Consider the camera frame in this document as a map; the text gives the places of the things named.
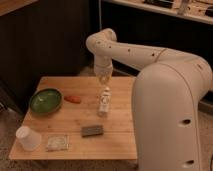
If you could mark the clear plastic packet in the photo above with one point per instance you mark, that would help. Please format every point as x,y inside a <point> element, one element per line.
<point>57,143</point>

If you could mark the wooden table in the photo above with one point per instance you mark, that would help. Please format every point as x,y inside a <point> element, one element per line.
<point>117,141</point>

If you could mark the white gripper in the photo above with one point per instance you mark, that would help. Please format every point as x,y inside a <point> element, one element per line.
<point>103,72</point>

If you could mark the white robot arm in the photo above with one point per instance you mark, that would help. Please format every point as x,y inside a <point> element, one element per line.
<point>165,98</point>

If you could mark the grey sponge block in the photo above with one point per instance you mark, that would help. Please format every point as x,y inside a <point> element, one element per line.
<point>93,130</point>

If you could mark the orange carrot toy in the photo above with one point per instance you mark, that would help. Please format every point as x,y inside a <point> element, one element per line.
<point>73,99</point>

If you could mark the white spray bottle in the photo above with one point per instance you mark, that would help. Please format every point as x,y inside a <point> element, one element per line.
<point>104,102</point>

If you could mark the green bowl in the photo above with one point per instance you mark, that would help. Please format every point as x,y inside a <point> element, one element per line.
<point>45,101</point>

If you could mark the clear plastic cup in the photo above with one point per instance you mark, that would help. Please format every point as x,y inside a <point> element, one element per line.
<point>28,138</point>

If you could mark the white vertical pole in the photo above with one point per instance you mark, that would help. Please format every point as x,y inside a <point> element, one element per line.
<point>99,15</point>

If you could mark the white shelf with clutter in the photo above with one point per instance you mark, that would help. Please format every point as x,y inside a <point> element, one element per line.
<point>194,10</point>

